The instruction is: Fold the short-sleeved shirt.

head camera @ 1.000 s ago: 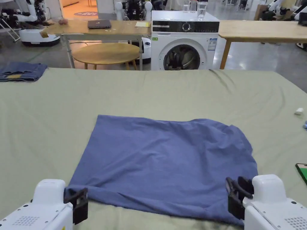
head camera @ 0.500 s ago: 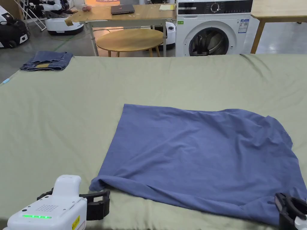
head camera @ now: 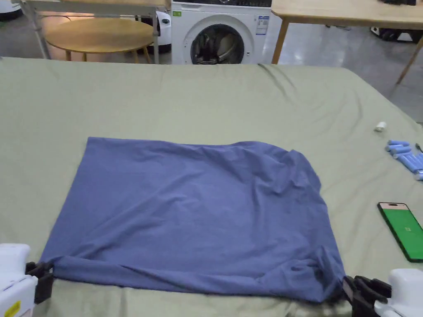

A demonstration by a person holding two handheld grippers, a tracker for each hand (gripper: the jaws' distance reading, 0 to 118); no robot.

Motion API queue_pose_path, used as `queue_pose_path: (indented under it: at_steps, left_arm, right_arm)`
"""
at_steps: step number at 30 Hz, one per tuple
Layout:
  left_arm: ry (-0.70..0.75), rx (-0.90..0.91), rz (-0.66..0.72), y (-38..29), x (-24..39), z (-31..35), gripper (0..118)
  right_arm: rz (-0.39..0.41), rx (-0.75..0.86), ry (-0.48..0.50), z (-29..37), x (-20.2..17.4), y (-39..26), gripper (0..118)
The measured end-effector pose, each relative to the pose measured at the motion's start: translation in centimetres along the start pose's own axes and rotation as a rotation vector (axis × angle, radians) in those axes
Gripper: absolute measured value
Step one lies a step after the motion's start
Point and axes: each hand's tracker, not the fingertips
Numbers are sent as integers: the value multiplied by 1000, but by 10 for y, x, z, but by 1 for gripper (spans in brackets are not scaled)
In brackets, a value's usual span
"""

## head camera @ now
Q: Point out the bed with pale green sheet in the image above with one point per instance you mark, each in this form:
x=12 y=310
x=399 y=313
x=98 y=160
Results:
x=211 y=99

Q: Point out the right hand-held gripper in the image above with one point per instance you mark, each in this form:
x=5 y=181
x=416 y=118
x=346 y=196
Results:
x=404 y=294

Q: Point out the white robot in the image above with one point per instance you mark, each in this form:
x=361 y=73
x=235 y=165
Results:
x=163 y=33

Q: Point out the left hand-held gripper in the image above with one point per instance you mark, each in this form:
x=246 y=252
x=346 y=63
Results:
x=13 y=284

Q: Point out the black phone with green screen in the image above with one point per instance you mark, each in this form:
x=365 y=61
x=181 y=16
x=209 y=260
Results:
x=404 y=232

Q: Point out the blue shirt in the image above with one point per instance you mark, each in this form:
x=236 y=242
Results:
x=185 y=211

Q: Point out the pile of blue batteries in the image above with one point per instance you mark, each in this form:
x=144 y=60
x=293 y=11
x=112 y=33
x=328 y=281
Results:
x=408 y=158

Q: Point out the small white cylinder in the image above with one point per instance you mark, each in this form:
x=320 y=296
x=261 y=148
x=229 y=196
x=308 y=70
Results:
x=380 y=125

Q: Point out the white washing machine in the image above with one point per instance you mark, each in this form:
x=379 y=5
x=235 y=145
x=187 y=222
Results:
x=218 y=33

